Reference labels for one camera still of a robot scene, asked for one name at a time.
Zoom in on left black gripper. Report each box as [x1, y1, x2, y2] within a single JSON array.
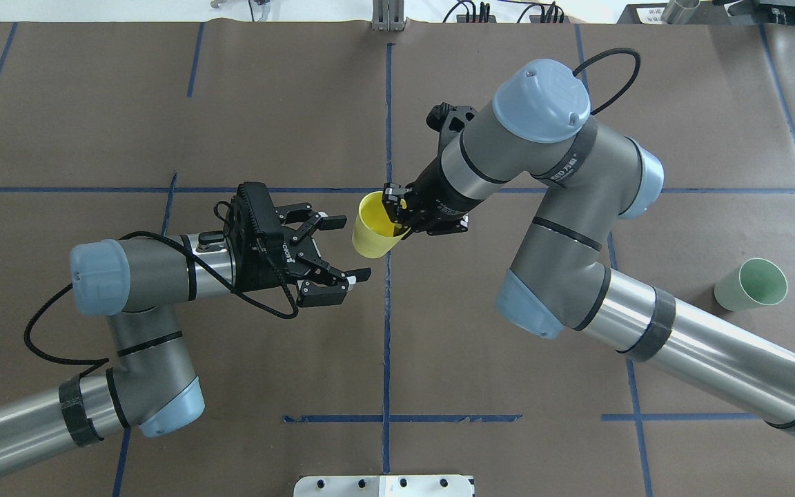
[[225, 182, 371, 308]]

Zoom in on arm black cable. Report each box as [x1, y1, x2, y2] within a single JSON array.
[[23, 200, 300, 367], [572, 48, 642, 116]]

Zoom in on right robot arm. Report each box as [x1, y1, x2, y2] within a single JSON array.
[[384, 56, 795, 478]]

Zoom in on green cup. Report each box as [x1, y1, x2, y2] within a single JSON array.
[[713, 257, 788, 311]]

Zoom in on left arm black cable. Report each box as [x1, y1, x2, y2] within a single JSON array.
[[23, 200, 300, 367]]

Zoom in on yellow cup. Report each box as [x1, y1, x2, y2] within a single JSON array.
[[351, 191, 408, 259]]

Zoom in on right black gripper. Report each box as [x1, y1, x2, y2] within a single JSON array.
[[382, 159, 471, 236]]

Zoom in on metal cup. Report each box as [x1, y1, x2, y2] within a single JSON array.
[[660, 0, 701, 26]]

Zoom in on brown paper table cover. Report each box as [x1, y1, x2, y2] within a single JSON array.
[[0, 20, 795, 496]]

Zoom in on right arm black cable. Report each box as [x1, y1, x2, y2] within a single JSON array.
[[572, 48, 642, 116]]

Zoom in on white camera pillar with base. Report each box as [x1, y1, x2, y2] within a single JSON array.
[[293, 474, 476, 496]]

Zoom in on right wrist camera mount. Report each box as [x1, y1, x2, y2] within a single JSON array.
[[425, 103, 478, 154]]

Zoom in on aluminium frame post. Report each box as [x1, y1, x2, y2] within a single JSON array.
[[371, 0, 406, 32]]

